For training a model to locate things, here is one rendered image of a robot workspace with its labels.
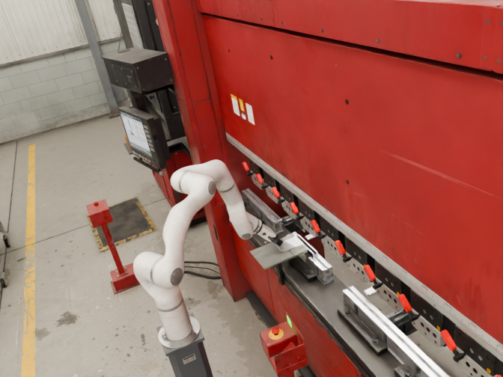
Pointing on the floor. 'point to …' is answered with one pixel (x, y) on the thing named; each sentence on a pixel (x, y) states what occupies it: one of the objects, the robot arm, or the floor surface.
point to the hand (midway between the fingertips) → (276, 239)
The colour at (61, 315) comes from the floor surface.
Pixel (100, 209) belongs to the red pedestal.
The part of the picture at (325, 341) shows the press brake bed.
